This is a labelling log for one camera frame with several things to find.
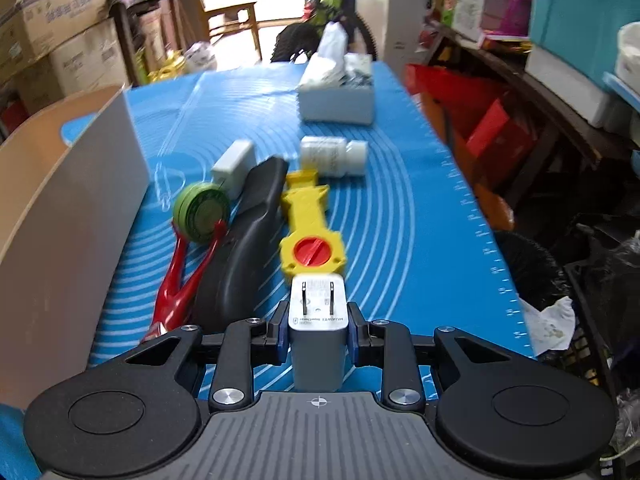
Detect black tv remote control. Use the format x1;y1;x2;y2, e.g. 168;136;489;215
189;156;288;334

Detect white power adapter plug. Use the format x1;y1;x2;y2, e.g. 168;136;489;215
288;273;348;392

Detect red ultraman action figure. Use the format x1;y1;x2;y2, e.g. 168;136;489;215
142;220;227;342

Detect yellow toy with red knob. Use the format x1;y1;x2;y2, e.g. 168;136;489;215
280;170;347;285

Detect green ointment tin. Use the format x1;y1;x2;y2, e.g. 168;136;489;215
172;182;231;244

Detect small white rectangular box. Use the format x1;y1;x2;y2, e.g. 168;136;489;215
212;140;256;200

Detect white pill bottle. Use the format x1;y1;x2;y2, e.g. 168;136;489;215
299;136;369;178

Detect beige plastic storage basket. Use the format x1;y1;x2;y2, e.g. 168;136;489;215
0;86;149;408

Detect black trash basket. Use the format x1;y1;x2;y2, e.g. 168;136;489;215
494;231;614;396

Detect red bags under shelf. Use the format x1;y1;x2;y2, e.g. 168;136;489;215
405;64;537;231

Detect tissue box with tissue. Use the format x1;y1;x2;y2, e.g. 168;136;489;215
297;22;375;126

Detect yellow oil jug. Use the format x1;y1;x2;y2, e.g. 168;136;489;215
148;50;186;84

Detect lower stacked cardboard box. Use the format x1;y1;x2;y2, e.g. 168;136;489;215
13;18;129;115

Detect wooden chair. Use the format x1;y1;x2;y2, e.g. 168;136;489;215
182;0;264;61

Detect green white product box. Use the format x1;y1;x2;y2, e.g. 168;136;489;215
442;0;485;42

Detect green black bicycle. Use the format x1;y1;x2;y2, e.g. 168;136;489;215
270;0;378;63

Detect white chest freezer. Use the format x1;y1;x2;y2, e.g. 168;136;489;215
382;0;427;77

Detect open top cardboard box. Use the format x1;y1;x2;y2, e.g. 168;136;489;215
0;0;106;82

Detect teal plastic storage bin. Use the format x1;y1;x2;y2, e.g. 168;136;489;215
529;0;639;87

